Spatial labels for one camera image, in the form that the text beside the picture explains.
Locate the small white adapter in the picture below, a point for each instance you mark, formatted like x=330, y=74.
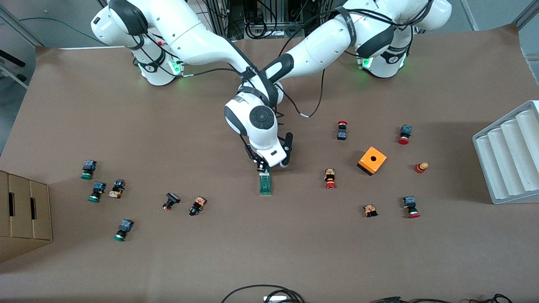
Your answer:
x=276, y=299

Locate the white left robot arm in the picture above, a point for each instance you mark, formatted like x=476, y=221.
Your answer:
x=328, y=42

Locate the red button orange base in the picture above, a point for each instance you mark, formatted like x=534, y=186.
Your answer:
x=330, y=176

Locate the black bar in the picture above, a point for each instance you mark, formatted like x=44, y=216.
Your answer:
x=10, y=57

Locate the small red yellow button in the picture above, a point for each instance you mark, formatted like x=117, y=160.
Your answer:
x=420, y=168

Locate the white mounting plate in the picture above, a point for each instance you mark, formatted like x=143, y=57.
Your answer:
x=210, y=12

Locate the black orange selector switch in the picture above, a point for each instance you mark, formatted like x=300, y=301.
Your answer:
x=198, y=205

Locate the black square push button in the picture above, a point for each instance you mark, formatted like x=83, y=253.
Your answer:
x=172, y=198

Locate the green push button switch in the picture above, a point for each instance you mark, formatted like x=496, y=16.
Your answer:
x=124, y=227
x=97, y=188
x=88, y=167

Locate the white ridged tray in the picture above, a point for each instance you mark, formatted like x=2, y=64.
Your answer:
x=505, y=160

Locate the orange button enclosure box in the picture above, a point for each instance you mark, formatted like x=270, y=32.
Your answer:
x=366, y=163

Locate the red mushroom button black base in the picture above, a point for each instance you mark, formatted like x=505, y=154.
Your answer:
x=342, y=134

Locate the cardboard box with slots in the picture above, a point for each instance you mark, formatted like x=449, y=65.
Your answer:
x=25, y=219

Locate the aluminium frame rack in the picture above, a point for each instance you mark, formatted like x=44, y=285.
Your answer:
x=221, y=17

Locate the black orange switch block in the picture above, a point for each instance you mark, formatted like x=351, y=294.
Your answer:
x=117, y=188

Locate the red button blue base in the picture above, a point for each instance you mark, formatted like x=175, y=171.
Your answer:
x=405, y=131
x=410, y=204

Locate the orange contact block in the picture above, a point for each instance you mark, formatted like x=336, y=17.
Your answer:
x=370, y=210

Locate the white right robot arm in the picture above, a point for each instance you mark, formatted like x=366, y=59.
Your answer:
x=198, y=38

